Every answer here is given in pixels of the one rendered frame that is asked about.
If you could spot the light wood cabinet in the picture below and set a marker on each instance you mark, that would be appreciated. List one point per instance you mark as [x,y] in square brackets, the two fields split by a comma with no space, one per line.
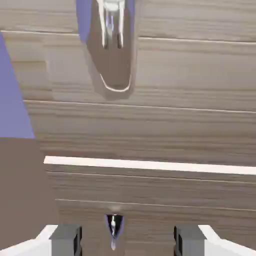
[180,192]

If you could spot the small light wood door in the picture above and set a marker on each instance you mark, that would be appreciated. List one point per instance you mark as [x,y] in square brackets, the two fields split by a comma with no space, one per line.
[160,224]

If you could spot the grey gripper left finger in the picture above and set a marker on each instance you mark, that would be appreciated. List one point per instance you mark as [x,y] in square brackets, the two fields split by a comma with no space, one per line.
[64,242]

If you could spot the large light wood door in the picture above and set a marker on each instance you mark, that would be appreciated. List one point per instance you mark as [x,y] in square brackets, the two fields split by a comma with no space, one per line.
[180,130]

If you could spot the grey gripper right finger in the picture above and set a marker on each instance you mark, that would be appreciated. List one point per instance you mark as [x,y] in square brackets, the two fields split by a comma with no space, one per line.
[190,242]

